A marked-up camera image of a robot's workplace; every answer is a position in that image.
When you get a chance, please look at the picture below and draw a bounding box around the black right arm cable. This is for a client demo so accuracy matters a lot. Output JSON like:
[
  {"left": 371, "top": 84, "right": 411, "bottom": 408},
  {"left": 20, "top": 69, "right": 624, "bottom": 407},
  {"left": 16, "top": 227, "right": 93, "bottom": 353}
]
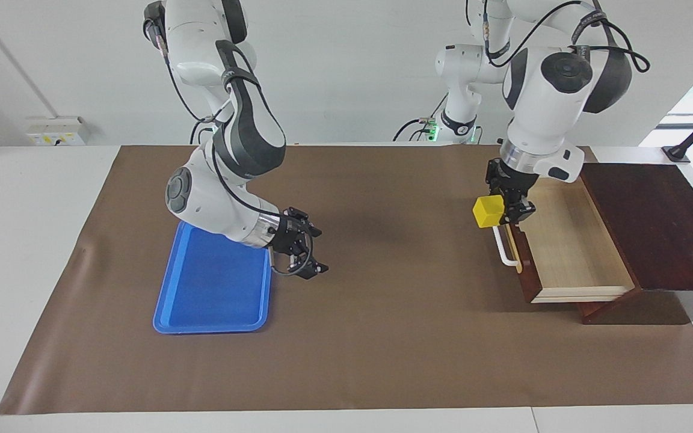
[{"left": 145, "top": 18, "right": 314, "bottom": 277}]

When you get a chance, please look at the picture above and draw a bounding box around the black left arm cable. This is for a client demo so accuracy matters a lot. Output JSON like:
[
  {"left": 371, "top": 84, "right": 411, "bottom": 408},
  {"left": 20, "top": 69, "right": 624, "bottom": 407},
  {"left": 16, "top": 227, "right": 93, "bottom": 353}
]
[{"left": 467, "top": 0, "right": 651, "bottom": 74}]

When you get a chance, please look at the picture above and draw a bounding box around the brown table mat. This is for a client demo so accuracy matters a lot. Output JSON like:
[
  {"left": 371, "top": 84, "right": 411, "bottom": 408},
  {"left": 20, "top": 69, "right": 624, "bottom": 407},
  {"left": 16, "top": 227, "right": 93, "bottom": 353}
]
[{"left": 0, "top": 144, "right": 693, "bottom": 416}]

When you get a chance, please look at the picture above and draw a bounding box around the yellow cube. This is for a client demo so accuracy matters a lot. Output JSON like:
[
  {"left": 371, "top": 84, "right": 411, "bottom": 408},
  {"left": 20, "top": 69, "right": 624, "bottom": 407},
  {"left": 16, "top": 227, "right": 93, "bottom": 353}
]
[{"left": 472, "top": 194, "right": 507, "bottom": 230}]

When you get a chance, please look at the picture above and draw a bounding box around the blue plastic tray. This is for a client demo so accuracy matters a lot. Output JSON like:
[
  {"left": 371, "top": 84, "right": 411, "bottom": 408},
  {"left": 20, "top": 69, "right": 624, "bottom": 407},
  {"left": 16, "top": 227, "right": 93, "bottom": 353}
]
[{"left": 153, "top": 220, "right": 273, "bottom": 335}]

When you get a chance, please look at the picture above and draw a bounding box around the dark wooden drawer cabinet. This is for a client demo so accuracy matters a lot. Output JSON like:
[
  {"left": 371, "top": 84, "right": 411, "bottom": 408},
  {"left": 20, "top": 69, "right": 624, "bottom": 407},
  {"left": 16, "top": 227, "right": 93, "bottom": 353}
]
[{"left": 578, "top": 162, "right": 693, "bottom": 325}]

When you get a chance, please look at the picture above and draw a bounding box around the black base cable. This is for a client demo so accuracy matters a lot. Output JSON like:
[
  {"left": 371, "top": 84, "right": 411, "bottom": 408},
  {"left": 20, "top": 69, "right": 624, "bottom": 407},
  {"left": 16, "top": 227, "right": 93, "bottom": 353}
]
[{"left": 392, "top": 93, "right": 451, "bottom": 144}]

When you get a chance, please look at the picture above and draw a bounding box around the wooden drawer with white handle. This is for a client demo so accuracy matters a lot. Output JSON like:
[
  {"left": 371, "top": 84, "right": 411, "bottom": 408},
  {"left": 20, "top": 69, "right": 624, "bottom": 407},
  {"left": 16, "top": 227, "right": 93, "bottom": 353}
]
[{"left": 492, "top": 177, "right": 636, "bottom": 304}]

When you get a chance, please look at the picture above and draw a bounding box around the white wall outlet box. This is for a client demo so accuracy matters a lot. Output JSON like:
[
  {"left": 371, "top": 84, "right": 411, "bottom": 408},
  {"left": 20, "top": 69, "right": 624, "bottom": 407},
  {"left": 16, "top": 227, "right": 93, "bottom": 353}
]
[{"left": 26, "top": 115, "right": 90, "bottom": 147}]

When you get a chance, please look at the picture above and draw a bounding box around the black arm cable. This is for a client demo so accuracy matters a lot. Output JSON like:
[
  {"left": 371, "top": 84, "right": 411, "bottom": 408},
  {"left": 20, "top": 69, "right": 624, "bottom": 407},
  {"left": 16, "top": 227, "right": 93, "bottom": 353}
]
[
  {"left": 467, "top": 0, "right": 651, "bottom": 74},
  {"left": 145, "top": 18, "right": 314, "bottom": 277}
]

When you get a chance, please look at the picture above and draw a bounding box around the green lit base connector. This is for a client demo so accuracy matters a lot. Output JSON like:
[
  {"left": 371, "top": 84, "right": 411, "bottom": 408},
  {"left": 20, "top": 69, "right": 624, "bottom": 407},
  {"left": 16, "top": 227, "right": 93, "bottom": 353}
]
[{"left": 417, "top": 115, "right": 440, "bottom": 143}]

